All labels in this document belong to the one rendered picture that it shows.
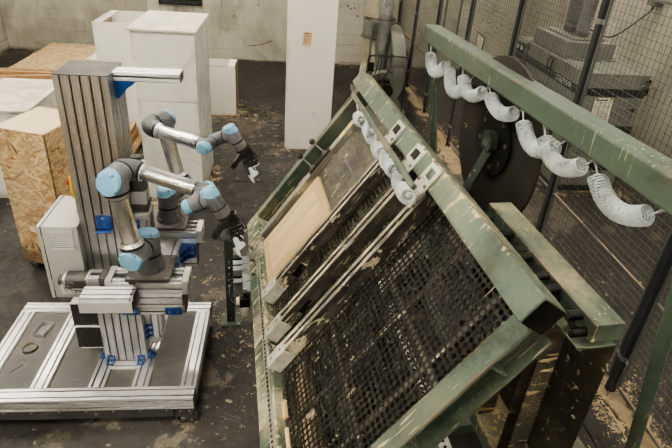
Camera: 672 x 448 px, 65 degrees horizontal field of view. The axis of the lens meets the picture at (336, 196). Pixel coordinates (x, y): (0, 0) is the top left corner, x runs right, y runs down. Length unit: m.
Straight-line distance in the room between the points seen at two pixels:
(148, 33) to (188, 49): 0.36
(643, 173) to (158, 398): 2.74
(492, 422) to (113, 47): 5.97
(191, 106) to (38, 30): 7.04
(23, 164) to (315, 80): 3.53
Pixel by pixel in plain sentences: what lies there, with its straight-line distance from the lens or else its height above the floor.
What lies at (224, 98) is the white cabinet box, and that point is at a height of 0.25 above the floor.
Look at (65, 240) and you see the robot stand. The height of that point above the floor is 1.15.
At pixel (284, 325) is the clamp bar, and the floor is 1.00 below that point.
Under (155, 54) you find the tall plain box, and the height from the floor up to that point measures 1.53.
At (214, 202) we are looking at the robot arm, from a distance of 2.41.
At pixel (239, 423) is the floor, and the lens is 3.52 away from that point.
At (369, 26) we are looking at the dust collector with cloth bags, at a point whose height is 1.23.
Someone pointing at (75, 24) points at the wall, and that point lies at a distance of 11.67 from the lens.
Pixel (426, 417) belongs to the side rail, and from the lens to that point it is 1.71.
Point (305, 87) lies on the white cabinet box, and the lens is 6.63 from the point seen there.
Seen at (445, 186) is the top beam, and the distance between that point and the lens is 2.01.
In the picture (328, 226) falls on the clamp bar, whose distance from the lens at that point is 2.65.
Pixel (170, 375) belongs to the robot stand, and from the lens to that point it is 3.54.
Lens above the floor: 2.77
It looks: 28 degrees down
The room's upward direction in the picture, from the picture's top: 4 degrees clockwise
